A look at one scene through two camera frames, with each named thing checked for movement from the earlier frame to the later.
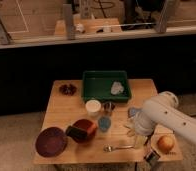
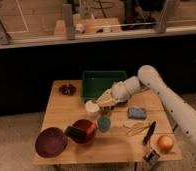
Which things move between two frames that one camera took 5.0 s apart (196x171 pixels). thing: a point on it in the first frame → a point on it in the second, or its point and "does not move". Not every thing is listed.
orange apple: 165,143 does not move
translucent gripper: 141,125 → 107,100
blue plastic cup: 104,123 does not move
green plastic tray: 97,85 does not move
